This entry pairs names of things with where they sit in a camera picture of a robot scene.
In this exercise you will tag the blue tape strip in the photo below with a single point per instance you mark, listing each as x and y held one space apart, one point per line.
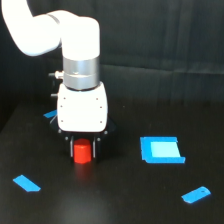
50 114
196 195
26 184

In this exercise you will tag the black backdrop curtain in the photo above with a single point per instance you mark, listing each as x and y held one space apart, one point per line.
162 51

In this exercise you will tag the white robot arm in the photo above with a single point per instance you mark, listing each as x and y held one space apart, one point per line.
77 36

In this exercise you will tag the blue tape strip front left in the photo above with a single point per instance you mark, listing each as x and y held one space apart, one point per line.
26 184

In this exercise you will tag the blue tape strip back left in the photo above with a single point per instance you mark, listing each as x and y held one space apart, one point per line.
50 114

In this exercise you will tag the blue tape strip front right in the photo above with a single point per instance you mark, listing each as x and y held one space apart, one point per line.
196 195

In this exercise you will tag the blue square tape frame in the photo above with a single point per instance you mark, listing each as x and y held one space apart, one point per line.
161 150

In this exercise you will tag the red hexagonal block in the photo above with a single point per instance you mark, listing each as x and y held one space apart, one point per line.
82 151

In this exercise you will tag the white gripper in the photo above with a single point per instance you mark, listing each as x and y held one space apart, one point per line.
83 112

